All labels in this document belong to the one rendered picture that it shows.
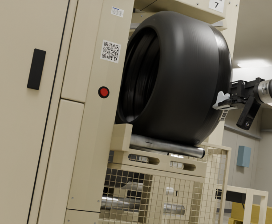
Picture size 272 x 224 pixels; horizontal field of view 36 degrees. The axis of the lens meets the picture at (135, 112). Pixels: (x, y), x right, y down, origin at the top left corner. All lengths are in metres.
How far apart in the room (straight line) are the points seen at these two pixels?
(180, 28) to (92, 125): 0.48
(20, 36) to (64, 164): 0.25
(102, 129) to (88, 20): 0.77
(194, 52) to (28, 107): 0.89
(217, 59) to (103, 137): 0.51
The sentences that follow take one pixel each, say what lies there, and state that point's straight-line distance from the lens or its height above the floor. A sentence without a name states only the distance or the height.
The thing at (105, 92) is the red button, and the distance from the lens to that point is 1.57.
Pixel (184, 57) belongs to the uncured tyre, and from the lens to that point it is 1.52.
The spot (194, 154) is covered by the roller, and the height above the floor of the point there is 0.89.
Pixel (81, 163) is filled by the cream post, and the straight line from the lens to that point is 1.53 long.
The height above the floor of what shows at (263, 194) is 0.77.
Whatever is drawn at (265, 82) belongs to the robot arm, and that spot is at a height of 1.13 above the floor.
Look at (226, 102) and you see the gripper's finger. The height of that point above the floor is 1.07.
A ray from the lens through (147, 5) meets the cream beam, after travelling 2.22.
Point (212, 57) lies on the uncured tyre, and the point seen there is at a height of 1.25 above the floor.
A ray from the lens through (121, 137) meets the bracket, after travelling 1.48.
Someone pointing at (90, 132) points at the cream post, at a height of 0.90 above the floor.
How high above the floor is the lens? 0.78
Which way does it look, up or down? 8 degrees up
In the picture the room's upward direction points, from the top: 9 degrees clockwise
